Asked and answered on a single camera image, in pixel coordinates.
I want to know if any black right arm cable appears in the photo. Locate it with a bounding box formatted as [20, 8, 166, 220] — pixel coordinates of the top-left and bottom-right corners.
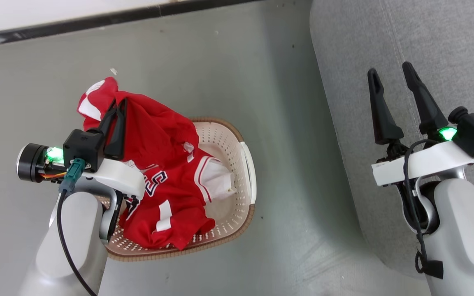
[403, 139, 444, 280]

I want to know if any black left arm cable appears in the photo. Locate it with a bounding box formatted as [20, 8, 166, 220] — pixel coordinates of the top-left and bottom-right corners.
[56, 158, 98, 296]

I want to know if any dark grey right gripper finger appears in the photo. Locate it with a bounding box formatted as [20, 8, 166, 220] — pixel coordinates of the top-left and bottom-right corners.
[402, 62, 450, 137]
[367, 68, 405, 146]

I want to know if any black wall baseboard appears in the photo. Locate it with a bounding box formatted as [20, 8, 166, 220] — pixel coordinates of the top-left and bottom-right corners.
[0, 0, 262, 49]

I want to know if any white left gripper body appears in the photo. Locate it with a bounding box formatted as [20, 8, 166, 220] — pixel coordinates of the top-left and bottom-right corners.
[16, 143, 145, 200]

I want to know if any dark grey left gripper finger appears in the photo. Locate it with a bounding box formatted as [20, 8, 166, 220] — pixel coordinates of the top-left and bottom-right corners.
[87, 99, 118, 134]
[104, 97, 128, 161]

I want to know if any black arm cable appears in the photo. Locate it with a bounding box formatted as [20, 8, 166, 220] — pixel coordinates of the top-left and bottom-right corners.
[56, 158, 98, 296]
[403, 139, 444, 280]

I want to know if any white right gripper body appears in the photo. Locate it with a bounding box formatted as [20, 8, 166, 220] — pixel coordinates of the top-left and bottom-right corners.
[371, 127, 474, 187]

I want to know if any grey fabric sofa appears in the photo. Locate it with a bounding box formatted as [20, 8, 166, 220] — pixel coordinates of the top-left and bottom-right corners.
[309, 0, 474, 281]

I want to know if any cream perforated laundry basket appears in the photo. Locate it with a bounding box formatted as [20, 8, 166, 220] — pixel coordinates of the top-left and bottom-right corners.
[96, 117, 258, 262]

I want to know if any red and white jersey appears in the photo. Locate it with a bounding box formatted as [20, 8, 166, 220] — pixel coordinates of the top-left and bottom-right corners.
[76, 77, 236, 251]

